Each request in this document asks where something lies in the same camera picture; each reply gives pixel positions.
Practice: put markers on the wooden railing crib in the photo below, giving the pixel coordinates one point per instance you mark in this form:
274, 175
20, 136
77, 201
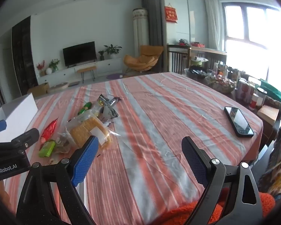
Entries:
178, 58

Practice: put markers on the clear bag of brown snack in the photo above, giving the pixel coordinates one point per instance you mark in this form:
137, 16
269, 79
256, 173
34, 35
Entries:
63, 145

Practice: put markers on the white jar with red label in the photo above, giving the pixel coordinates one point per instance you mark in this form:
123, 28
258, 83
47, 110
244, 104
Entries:
253, 102

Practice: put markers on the large green potted plant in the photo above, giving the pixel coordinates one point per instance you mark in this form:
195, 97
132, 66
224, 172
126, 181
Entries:
112, 49

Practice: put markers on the small green potted plant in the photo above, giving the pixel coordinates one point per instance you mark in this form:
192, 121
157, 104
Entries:
101, 55

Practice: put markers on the floral patterned cloth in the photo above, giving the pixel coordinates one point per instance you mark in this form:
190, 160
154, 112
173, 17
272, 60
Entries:
277, 159

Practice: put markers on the dark chocolate bar wrapper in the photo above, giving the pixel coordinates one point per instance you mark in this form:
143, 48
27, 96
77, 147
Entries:
114, 100

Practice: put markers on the purple round rug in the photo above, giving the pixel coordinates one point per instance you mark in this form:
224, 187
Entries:
114, 76

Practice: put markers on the green sausage stick packet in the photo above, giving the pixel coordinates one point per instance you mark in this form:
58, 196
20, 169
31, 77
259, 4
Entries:
84, 108

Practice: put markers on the white box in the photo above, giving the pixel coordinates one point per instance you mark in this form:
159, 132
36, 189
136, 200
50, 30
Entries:
14, 112

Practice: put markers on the white television cabinet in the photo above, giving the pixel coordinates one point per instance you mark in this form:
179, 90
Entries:
107, 65

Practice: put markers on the orange lounge chair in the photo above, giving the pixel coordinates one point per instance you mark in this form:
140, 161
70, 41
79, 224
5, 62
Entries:
142, 58

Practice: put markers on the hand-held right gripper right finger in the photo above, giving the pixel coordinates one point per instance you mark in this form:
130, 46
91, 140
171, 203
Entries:
196, 161

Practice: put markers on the standing air conditioner with cover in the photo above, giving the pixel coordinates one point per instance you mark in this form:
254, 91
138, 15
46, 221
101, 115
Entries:
140, 32

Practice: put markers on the wicker basket of snacks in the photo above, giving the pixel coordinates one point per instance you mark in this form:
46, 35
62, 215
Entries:
221, 84

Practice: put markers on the group of bottles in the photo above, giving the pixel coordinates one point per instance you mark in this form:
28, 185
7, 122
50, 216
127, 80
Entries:
224, 70

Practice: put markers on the person's orange fuzzy clothing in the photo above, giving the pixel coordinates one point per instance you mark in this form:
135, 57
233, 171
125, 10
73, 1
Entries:
178, 215

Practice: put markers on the grey curtain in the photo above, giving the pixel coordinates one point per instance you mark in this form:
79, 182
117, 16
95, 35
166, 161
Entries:
152, 23

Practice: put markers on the plant in white vase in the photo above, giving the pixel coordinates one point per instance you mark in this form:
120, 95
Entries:
53, 64

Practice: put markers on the white curtain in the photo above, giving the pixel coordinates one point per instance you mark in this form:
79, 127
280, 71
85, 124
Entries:
213, 21

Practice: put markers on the green snack packet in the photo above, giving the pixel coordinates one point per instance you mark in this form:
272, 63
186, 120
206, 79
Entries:
46, 148

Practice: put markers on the red flower arrangement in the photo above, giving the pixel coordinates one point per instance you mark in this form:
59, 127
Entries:
41, 65

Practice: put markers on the grey floor mat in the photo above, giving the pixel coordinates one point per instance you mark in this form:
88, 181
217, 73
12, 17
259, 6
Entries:
58, 86

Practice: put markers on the person's left forearm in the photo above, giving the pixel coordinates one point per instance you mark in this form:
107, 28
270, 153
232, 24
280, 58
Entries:
0, 196

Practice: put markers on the black smartphone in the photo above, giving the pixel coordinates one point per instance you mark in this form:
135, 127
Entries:
238, 121

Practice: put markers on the white blue floral packet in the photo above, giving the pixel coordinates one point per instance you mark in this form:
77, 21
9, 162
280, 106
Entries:
110, 112

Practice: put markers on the red patterned cans pack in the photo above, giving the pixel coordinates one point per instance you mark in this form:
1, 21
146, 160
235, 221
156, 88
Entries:
245, 90

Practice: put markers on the red wall hanging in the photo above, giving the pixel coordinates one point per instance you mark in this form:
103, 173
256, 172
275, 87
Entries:
171, 14

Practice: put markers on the window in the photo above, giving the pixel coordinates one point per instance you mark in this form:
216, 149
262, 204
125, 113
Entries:
248, 23

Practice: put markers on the red snack packet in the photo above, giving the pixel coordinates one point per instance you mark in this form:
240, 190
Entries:
49, 130

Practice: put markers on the clear bag of yellow crackers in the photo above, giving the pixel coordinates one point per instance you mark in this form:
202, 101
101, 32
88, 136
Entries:
84, 129

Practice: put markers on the wooden stool with metal legs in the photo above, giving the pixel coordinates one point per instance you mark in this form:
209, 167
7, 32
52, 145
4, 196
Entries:
86, 69

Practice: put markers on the cardboard box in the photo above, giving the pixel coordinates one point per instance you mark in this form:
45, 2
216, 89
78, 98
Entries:
38, 89

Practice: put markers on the brown flat box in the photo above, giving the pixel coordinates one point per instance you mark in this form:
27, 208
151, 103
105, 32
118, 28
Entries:
268, 112

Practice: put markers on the orange grey striped tablecloth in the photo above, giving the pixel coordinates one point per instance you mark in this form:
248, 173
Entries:
142, 121

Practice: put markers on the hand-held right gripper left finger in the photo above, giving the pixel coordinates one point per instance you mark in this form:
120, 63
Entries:
84, 161

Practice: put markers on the green bag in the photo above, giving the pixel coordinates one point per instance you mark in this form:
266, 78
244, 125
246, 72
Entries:
272, 91

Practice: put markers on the black television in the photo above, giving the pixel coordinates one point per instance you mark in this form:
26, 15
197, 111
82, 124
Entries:
79, 52

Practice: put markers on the black tray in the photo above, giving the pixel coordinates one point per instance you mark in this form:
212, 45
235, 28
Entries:
196, 72

